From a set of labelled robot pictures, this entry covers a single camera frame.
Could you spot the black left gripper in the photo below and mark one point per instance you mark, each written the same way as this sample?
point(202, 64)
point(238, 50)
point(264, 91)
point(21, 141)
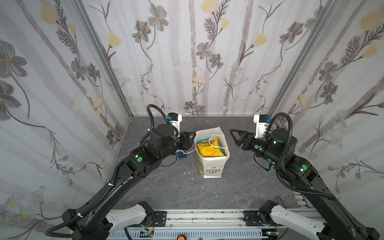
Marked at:
point(186, 140)

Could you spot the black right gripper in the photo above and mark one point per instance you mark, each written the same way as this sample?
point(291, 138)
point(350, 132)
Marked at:
point(247, 141)

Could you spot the yellow snack packet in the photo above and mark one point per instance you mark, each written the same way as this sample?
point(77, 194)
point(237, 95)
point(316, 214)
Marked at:
point(208, 151)

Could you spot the white green paper bag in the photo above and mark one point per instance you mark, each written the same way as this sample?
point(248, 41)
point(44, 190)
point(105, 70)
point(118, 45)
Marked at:
point(210, 168)

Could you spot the teal snack packet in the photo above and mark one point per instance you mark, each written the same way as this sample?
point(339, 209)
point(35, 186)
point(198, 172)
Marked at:
point(206, 140)

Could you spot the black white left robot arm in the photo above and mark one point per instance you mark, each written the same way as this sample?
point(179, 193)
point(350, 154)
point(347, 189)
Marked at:
point(163, 139)

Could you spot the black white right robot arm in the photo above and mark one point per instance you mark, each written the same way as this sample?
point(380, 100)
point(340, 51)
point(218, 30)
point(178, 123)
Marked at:
point(276, 145)

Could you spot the small blue box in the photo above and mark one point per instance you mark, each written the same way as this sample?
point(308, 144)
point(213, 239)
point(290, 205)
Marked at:
point(181, 155)

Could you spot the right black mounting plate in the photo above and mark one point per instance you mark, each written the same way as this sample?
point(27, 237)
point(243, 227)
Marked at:
point(251, 218)

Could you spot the black mounting plate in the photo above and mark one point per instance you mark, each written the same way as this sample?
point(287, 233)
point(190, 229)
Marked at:
point(158, 219)
point(251, 218)

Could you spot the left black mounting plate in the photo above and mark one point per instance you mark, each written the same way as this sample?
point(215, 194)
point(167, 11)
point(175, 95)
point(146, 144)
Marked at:
point(158, 219)

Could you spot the orange black knob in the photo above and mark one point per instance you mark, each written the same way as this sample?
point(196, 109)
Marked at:
point(181, 237)

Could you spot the small green circuit board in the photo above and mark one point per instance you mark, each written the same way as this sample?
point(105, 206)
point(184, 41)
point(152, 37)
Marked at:
point(146, 234)

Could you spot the left corner aluminium profile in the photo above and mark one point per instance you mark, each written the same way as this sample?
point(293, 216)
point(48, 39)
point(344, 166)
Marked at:
point(101, 53)

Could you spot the corner aluminium profile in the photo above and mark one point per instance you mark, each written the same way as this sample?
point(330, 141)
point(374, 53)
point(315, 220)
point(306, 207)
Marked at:
point(101, 53)
point(309, 45)

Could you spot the right corner aluminium profile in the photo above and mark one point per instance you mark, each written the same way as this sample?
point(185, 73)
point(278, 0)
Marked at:
point(309, 45)

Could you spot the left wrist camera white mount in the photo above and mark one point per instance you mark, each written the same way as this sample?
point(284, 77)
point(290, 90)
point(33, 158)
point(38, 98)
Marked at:
point(175, 119)

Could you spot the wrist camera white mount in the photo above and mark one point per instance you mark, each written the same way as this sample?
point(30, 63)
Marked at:
point(175, 119)
point(262, 122)

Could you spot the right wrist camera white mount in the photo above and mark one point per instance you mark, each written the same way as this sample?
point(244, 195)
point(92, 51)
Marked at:
point(262, 122)

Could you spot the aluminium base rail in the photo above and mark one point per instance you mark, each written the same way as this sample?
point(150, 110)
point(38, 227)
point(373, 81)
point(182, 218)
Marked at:
point(177, 219)

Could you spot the white slotted cable duct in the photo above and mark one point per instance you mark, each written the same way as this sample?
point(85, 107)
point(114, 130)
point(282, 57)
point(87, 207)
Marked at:
point(223, 234)

